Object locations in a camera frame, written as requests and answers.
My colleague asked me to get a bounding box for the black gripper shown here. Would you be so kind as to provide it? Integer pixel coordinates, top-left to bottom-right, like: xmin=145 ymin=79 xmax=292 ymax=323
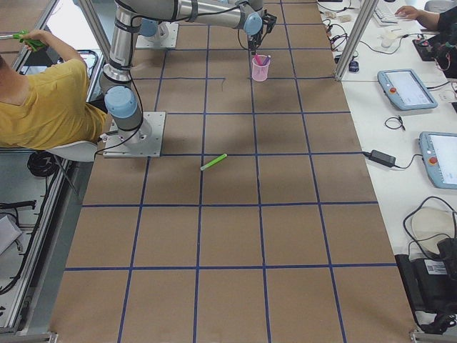
xmin=248 ymin=9 xmax=277 ymax=55

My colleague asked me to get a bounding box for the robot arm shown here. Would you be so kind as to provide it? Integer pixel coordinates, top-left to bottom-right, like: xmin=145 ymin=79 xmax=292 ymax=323
xmin=101 ymin=1 xmax=231 ymax=146
xmin=130 ymin=0 xmax=277 ymax=55

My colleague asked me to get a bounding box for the pink mesh cup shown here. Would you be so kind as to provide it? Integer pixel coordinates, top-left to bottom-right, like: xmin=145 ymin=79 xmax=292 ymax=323
xmin=251 ymin=58 xmax=270 ymax=82

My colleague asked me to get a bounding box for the operator hand on keyboard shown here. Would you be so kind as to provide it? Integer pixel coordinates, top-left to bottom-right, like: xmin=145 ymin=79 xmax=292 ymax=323
xmin=394 ymin=6 xmax=427 ymax=21

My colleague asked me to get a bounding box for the green pen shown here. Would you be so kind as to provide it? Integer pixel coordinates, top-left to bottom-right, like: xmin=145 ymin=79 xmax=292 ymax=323
xmin=200 ymin=154 xmax=228 ymax=171

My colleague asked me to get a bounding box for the upper teach pendant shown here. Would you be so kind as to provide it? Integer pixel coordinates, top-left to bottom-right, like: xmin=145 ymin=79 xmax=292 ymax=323
xmin=377 ymin=69 xmax=438 ymax=111

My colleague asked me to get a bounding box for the teach pendant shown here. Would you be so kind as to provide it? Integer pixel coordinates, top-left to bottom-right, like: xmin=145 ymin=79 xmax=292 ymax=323
xmin=418 ymin=131 xmax=456 ymax=189
xmin=377 ymin=69 xmax=438 ymax=111

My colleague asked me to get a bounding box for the black power brick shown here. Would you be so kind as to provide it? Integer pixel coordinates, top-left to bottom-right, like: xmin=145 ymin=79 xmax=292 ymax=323
xmin=369 ymin=150 xmax=396 ymax=168

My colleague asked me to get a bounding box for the white chair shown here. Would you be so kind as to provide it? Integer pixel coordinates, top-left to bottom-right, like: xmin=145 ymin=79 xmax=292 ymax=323
xmin=46 ymin=141 xmax=97 ymax=199

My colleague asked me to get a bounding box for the lower teach pendant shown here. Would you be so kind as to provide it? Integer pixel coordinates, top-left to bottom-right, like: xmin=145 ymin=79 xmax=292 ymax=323
xmin=418 ymin=131 xmax=456 ymax=189

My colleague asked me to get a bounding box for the person in yellow shirt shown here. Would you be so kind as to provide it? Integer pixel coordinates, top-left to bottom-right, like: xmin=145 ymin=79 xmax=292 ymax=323
xmin=1 ymin=30 xmax=106 ymax=150

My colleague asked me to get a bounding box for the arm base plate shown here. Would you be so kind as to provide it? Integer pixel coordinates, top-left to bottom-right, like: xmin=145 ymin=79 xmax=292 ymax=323
xmin=102 ymin=111 xmax=166 ymax=158
xmin=136 ymin=19 xmax=179 ymax=49

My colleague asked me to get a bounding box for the aluminium frame post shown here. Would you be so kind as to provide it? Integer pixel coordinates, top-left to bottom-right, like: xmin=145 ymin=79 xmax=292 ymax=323
xmin=334 ymin=0 xmax=378 ymax=81

